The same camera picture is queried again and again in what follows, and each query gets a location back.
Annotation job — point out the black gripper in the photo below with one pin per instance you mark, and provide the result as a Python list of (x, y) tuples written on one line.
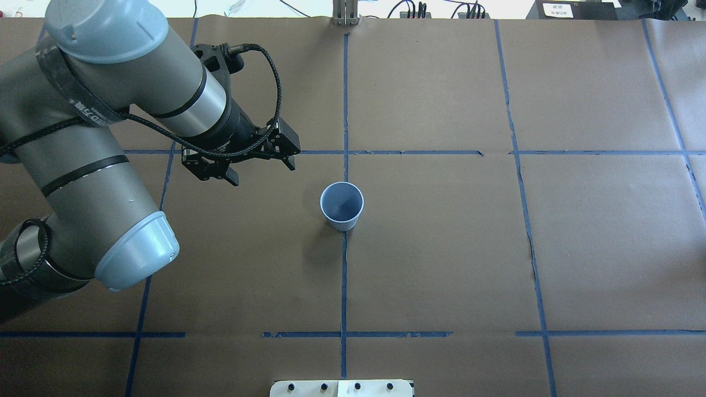
[(235, 130)]

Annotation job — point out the black power supply box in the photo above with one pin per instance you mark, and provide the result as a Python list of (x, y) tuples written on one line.
[(575, 10)]

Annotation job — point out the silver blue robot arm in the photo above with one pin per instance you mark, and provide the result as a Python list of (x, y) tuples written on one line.
[(102, 63)]

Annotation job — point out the blue ribbed cup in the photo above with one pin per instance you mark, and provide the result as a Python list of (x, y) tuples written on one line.
[(342, 204)]

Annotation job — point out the white pedestal column base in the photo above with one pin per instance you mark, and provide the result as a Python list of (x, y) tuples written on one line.
[(343, 387)]

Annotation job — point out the aluminium frame post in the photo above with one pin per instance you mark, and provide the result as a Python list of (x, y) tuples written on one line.
[(345, 13)]

